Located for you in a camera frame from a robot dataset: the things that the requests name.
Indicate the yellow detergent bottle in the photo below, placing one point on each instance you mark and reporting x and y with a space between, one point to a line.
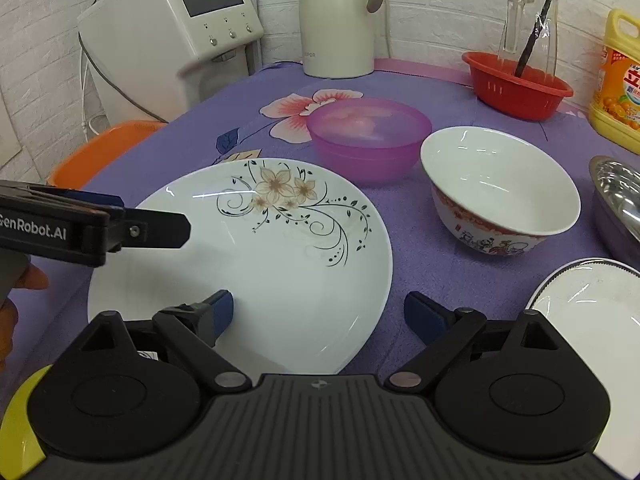
614 109

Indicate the person's left hand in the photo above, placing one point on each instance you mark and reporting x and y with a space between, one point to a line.
32 278

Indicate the white red-patterned ceramic bowl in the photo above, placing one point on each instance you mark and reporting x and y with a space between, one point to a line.
496 193

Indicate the white thermos jug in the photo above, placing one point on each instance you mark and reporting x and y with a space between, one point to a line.
338 37

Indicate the white blue-rimmed plate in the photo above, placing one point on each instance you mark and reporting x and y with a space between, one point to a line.
594 304

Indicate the white floral ceramic plate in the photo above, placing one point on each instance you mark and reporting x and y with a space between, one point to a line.
303 252

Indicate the red plastic basket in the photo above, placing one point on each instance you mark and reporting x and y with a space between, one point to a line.
534 96

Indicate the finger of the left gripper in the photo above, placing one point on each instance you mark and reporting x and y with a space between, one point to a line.
155 229

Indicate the glass pitcher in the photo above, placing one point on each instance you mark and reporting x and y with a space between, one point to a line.
510 37

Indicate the yellow plastic plate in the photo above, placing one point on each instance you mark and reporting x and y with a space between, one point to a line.
19 447

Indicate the purple plastic bowl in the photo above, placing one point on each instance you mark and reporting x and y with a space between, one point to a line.
368 141

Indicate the stainless steel bowl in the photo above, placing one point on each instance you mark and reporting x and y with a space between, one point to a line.
615 207

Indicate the black stirring stick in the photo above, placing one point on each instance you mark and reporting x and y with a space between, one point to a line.
541 41

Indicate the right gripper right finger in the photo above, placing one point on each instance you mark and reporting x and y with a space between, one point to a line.
445 333

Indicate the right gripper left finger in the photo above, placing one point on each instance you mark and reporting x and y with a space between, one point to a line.
191 331

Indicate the orange plastic stool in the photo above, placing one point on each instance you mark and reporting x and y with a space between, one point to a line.
91 158

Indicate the white water dispenser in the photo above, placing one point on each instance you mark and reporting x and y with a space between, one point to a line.
157 59

